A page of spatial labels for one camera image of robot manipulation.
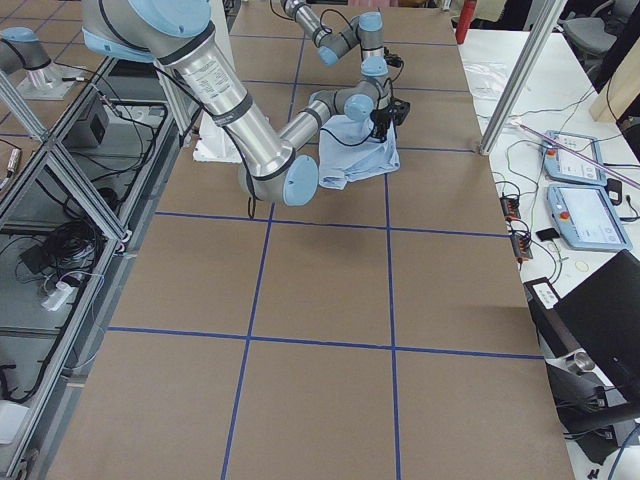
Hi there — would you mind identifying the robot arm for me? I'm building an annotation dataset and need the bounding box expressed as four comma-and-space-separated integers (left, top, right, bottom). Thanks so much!
280, 0, 404, 68
82, 1, 410, 206

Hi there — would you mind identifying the red cylinder tube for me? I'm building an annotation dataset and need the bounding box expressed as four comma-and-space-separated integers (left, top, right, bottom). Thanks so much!
455, 0, 477, 45

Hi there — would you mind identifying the black laptop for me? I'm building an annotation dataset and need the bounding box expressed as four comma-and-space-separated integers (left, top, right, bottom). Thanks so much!
524, 250, 639, 401

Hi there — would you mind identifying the teach pendant tablet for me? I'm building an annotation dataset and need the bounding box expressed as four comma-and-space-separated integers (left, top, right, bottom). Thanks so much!
546, 183, 633, 252
541, 130, 607, 186

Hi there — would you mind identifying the near teach pendant tablet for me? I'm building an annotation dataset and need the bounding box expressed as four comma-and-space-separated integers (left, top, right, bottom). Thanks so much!
546, 183, 633, 252

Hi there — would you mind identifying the far teach pendant tablet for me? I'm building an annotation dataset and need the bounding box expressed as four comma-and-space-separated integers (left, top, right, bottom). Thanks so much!
541, 130, 607, 186

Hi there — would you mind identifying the light blue button shirt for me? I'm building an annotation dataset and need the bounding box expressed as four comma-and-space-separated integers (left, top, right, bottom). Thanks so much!
319, 115, 400, 190

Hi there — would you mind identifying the aluminium frame post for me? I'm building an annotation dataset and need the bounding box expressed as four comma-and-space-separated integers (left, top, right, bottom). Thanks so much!
478, 0, 567, 156

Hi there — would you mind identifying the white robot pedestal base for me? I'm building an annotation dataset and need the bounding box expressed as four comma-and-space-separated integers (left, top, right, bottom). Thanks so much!
193, 113, 241, 164

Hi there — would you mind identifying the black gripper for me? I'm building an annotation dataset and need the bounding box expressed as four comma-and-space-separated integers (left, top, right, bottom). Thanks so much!
370, 97, 411, 142
383, 47, 404, 68

